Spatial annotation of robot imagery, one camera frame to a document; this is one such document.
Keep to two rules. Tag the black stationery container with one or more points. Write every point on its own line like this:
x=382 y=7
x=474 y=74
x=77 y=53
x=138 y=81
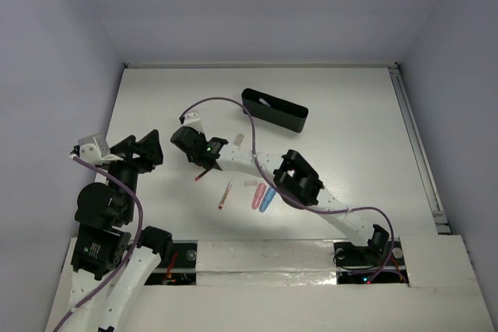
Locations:
x=283 y=113

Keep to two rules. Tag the blue highlighter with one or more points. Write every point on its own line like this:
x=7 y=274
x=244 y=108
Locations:
x=267 y=199

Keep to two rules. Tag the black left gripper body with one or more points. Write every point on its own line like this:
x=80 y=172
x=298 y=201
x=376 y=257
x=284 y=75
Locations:
x=132 y=154

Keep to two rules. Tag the white pen in container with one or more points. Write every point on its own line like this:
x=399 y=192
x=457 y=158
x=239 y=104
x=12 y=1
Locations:
x=264 y=102

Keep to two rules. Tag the grey white eraser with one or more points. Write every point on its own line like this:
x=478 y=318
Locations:
x=238 y=139

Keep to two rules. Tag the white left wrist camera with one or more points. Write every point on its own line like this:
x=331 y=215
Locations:
x=92 y=149

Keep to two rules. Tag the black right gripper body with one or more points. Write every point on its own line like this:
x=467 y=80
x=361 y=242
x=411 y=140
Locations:
x=194 y=158

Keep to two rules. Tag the aluminium side rail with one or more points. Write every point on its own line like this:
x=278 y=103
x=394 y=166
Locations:
x=429 y=186

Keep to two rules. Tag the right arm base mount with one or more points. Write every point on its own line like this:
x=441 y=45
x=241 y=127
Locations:
x=353 y=267

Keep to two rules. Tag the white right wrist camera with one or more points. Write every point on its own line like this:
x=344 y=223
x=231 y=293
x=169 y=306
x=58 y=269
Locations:
x=192 y=120

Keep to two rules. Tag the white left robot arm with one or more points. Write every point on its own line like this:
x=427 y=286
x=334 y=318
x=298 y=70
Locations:
x=114 y=253

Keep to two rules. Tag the pink highlighter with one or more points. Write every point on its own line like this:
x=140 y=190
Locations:
x=258 y=196

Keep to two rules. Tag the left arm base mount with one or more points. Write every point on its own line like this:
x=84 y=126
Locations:
x=181 y=270

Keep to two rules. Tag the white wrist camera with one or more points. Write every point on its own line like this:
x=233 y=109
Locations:
x=92 y=149
x=192 y=120

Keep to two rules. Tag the orange highlighter pen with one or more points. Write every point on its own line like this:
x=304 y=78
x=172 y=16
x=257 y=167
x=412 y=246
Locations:
x=198 y=177

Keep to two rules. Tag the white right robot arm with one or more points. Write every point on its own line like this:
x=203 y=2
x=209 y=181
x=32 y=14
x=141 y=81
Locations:
x=292 y=176

